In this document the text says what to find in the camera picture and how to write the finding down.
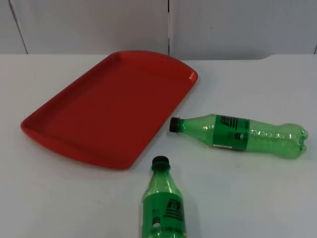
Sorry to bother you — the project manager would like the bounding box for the red tray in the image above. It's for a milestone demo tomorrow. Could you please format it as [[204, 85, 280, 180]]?
[[20, 50, 199, 171]]

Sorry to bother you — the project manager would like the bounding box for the green plastic bottle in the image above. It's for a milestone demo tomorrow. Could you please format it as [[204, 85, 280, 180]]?
[[141, 156, 190, 238], [169, 114, 309, 160]]

